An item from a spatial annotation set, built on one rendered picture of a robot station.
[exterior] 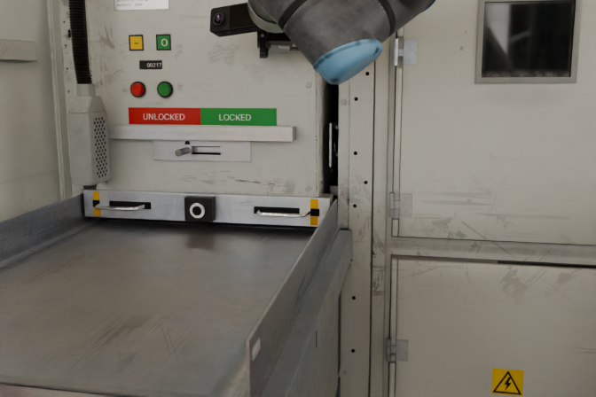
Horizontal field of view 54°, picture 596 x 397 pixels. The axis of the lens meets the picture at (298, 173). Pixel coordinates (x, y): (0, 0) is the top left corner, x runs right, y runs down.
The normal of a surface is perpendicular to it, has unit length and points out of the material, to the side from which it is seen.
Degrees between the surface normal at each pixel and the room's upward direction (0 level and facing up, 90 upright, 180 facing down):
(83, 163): 90
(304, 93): 90
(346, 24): 68
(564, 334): 90
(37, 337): 0
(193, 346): 0
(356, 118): 90
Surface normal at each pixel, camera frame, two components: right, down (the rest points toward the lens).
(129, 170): -0.19, 0.15
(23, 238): 0.98, 0.03
